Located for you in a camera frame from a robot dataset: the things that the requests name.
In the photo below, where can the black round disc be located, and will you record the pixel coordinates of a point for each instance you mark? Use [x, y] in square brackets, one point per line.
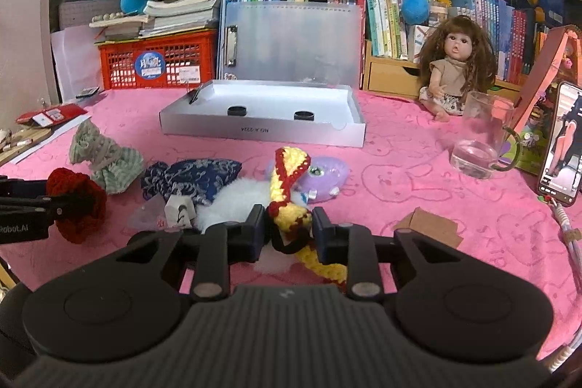
[236, 111]

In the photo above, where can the purple plush toy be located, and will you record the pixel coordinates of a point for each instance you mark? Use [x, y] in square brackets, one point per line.
[328, 174]

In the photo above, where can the silver cardboard box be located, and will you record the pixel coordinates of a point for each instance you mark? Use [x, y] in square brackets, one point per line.
[273, 134]

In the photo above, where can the clear glass mug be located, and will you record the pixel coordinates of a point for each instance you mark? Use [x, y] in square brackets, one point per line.
[477, 142]

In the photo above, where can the yellow red crocheted toy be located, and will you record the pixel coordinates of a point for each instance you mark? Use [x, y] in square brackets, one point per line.
[291, 170]

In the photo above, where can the pink rabbit print cloth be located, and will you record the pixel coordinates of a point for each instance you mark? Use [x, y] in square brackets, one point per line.
[409, 188]

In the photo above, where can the white fluffy pompom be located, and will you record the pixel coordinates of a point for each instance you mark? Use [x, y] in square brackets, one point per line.
[236, 195]

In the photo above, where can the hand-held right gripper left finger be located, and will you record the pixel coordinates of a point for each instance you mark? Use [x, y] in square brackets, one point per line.
[258, 230]

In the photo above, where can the green striped scrunchie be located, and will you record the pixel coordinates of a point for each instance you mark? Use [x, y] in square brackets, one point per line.
[113, 170]

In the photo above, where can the white charger plug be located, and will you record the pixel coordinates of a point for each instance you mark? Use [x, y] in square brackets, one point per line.
[179, 213]

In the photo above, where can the black binder clip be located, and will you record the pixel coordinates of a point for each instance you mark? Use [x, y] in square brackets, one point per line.
[195, 93]

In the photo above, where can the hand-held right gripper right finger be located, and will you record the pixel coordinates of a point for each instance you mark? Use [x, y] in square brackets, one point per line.
[319, 233]

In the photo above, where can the red booklet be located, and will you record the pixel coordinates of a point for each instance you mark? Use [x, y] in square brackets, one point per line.
[54, 115]

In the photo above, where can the row of white green books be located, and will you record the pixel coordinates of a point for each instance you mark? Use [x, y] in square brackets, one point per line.
[386, 15]

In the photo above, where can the smartphone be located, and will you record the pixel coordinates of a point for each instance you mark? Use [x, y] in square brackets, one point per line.
[561, 142]

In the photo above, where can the wooden drawer organizer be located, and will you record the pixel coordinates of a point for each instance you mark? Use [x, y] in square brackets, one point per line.
[391, 74]

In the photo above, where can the row of blue red books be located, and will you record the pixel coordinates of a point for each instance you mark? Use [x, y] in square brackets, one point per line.
[495, 29]

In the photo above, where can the blue patterned fabric pouch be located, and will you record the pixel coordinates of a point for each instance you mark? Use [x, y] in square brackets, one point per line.
[191, 179]

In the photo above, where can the wooden board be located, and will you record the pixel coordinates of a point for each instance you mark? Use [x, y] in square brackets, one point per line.
[27, 142]

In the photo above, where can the pink printed gift box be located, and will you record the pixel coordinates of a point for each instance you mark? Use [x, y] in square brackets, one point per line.
[534, 88]

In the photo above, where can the clear plastic bag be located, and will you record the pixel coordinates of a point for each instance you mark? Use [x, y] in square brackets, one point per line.
[145, 213]

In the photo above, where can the brown cardboard piece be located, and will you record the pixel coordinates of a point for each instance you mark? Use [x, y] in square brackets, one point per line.
[429, 229]

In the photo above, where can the red crocheted flower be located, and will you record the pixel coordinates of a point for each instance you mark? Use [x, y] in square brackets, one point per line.
[77, 197]

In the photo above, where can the brown haired doll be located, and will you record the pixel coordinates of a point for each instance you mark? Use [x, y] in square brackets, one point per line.
[454, 70]

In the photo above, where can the translucent clip file folder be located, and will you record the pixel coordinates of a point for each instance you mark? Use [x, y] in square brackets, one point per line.
[295, 42]

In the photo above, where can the white small carton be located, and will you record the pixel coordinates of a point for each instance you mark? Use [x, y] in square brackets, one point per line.
[420, 42]

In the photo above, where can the red plastic crate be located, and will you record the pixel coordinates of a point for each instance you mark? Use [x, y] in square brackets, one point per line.
[182, 60]

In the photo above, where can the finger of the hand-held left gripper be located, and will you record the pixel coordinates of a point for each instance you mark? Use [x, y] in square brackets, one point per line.
[27, 205]
[22, 186]

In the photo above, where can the black remote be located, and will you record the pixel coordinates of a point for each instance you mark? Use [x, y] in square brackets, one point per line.
[87, 93]

